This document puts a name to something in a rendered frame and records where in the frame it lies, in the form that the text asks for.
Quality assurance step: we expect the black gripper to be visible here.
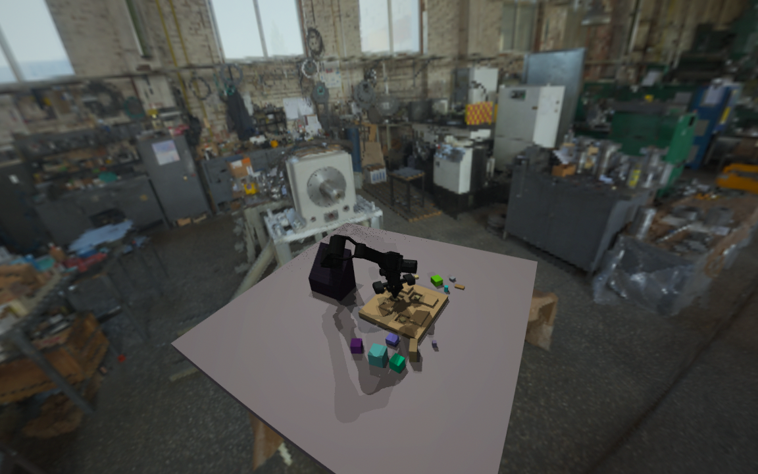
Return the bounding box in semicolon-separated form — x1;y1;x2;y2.
372;271;416;299

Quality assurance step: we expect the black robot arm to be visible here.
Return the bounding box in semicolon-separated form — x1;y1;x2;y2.
320;234;417;280

